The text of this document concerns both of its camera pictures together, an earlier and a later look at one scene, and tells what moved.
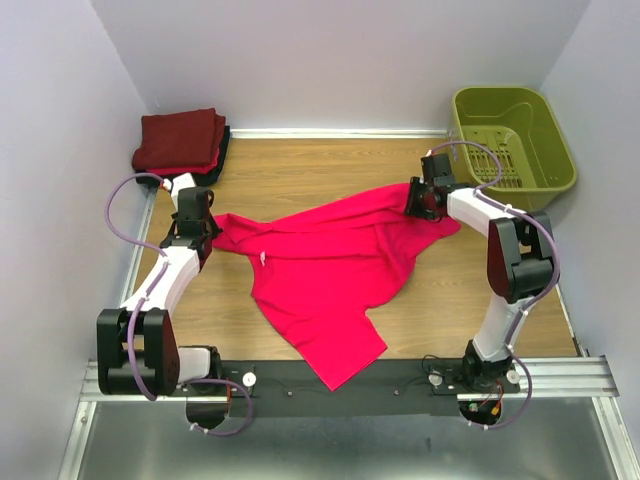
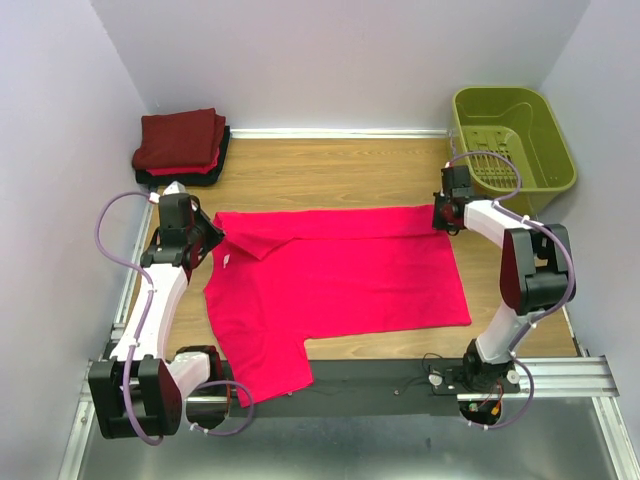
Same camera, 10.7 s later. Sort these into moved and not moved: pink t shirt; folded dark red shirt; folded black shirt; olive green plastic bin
Moved: pink t shirt
Not moved: folded dark red shirt; olive green plastic bin; folded black shirt
